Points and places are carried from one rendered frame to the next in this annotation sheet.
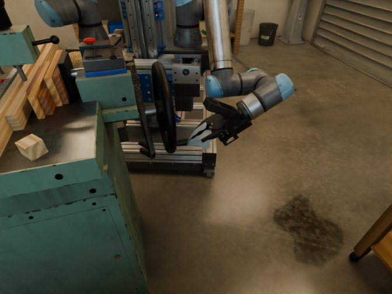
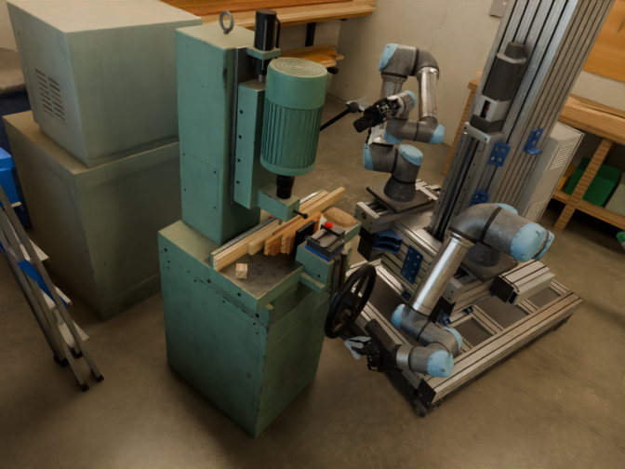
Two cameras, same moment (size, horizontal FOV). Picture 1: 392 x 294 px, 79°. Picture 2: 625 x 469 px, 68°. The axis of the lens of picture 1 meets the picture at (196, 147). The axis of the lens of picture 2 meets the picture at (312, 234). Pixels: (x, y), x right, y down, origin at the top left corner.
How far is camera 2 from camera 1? 0.98 m
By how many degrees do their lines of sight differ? 37
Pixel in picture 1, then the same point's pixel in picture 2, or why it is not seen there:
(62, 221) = (234, 317)
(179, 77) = not seen: hidden behind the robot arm
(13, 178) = (223, 279)
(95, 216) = (251, 332)
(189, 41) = (474, 255)
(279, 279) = not seen: outside the picture
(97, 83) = (308, 255)
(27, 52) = (285, 216)
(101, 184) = (262, 315)
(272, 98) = (418, 364)
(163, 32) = not seen: hidden behind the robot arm
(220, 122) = (373, 346)
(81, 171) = (248, 301)
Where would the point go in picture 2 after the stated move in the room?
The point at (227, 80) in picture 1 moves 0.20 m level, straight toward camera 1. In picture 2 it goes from (409, 320) to (356, 339)
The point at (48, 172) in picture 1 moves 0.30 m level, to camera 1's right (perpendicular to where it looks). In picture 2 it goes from (236, 288) to (289, 356)
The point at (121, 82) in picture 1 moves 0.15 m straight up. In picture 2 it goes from (321, 265) to (328, 228)
